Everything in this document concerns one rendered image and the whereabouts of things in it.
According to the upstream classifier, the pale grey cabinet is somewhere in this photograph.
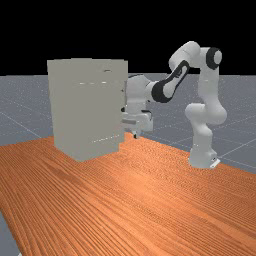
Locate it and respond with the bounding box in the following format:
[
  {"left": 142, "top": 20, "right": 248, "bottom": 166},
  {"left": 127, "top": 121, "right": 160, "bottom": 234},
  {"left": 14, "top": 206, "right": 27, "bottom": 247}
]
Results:
[{"left": 46, "top": 58, "right": 129, "bottom": 163}]

